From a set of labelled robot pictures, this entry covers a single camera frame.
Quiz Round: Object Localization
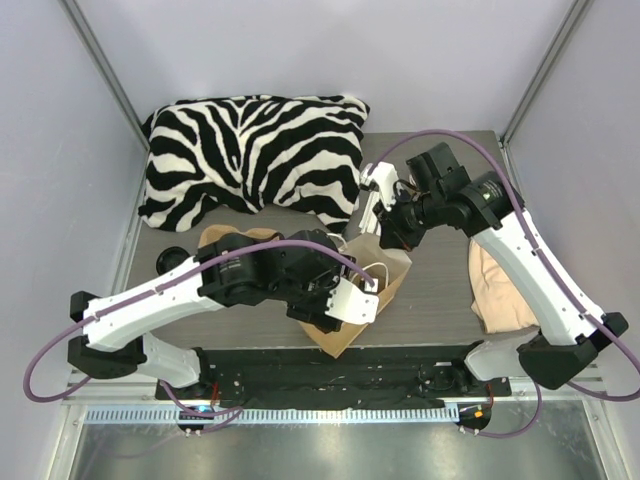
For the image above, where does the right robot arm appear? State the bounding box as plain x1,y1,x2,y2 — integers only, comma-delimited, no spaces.
361,143,629,395

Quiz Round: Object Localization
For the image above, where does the aluminium rail frame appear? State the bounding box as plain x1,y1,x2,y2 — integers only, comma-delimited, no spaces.
48,381,629,479

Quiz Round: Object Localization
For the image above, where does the white wrapped straw left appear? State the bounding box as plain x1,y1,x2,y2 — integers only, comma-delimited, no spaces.
358,191,379,236

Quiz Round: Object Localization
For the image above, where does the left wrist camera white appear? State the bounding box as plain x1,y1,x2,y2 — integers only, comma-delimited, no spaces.
325,278,379,325

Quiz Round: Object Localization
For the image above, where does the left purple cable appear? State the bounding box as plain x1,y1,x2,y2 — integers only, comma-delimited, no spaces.
23,239,379,441

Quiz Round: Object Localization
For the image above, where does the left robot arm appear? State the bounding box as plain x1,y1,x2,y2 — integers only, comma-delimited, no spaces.
67,230,348,399

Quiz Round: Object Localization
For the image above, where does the beige cloth bag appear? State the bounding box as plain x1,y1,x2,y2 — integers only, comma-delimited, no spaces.
468,240,539,334

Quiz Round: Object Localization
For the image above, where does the black lid front left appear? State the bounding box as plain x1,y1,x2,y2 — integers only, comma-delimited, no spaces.
155,246,190,275

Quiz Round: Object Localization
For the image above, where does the brown paper bag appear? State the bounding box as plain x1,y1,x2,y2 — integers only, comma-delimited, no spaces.
299,234,412,358

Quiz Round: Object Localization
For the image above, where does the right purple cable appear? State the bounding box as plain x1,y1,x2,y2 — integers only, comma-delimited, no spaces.
372,128,639,440

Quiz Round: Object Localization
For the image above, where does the purple cable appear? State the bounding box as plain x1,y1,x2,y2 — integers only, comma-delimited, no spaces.
23,239,379,441
372,128,639,440

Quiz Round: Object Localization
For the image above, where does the cardboard cup carrier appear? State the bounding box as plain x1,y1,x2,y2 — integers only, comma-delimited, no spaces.
198,223,281,249

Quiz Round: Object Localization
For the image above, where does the zebra print pillow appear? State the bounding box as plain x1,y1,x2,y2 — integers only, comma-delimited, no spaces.
138,94,370,234

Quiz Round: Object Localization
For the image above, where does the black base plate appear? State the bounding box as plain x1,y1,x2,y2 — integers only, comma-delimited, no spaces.
174,345,512,410

